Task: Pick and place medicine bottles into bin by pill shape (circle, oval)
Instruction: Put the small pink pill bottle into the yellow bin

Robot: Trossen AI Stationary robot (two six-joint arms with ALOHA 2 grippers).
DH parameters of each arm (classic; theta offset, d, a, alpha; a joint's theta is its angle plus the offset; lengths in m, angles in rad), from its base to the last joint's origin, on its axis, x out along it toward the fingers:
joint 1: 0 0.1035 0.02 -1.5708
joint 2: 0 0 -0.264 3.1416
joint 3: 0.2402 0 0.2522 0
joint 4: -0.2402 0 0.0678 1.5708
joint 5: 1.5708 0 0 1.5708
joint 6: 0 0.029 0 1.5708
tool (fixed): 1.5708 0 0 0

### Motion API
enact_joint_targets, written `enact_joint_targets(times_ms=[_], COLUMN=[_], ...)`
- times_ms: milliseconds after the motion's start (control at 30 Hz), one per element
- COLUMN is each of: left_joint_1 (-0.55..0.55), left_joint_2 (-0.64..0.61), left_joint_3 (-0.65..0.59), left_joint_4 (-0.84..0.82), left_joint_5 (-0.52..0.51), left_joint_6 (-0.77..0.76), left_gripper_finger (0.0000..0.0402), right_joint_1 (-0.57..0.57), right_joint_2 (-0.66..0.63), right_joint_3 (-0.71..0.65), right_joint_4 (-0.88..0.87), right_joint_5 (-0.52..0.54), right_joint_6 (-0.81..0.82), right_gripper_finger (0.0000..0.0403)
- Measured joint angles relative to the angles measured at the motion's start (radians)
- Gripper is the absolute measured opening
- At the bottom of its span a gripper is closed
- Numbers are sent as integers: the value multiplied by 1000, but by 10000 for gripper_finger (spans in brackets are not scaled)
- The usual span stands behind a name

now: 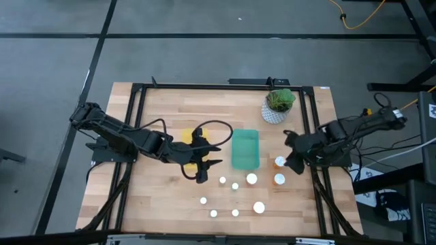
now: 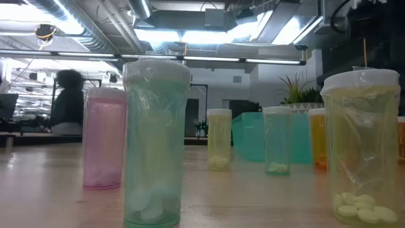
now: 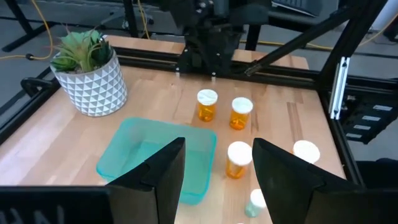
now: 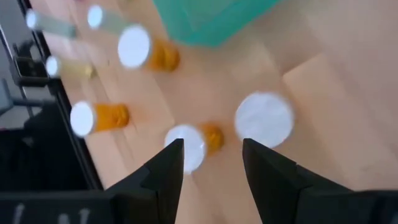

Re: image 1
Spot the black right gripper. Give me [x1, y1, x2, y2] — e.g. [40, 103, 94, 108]
[283, 130, 330, 175]

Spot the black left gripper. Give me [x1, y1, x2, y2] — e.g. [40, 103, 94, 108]
[159, 127, 224, 184]

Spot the yellow translucent plastic bin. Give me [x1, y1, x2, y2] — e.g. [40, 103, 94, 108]
[181, 127, 211, 173]

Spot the green translucent plastic bin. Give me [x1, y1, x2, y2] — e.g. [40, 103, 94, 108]
[230, 128, 261, 171]

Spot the potted plant patterned white pot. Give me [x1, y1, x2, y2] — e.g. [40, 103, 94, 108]
[261, 88, 296, 125]

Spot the dark bag white print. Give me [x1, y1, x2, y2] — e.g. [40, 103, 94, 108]
[354, 163, 413, 222]

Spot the black box white sticker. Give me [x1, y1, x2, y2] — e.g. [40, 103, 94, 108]
[418, 91, 436, 186]

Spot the black keyboard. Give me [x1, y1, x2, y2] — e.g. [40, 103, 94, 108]
[421, 202, 436, 241]

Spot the black furniture leg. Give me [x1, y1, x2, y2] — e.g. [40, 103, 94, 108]
[0, 148, 27, 164]

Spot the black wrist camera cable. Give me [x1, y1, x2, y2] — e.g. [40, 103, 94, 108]
[134, 118, 235, 152]

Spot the black aluminium table frame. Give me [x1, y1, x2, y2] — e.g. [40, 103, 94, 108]
[76, 81, 364, 239]

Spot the white cable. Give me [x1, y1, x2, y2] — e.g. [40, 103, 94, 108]
[350, 137, 436, 171]

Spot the black desk leg frame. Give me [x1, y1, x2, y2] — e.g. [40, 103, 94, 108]
[367, 0, 436, 93]

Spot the yellow cable orange plug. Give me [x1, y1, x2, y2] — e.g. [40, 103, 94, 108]
[362, 85, 436, 115]

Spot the yellow power cable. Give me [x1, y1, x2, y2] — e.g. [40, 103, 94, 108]
[328, 0, 388, 31]

